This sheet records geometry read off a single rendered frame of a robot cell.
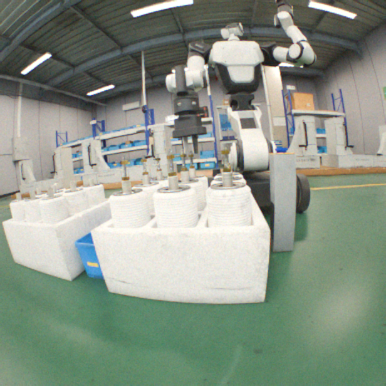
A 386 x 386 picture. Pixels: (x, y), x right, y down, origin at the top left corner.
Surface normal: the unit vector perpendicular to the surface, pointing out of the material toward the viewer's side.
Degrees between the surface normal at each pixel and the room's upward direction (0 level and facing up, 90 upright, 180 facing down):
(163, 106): 90
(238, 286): 90
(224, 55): 101
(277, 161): 90
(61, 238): 90
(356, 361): 0
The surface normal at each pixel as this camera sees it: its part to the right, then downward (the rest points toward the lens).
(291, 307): -0.09, -0.98
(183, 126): -0.48, 0.20
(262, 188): -0.15, 0.19
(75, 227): 0.98, -0.06
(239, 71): -0.04, 0.37
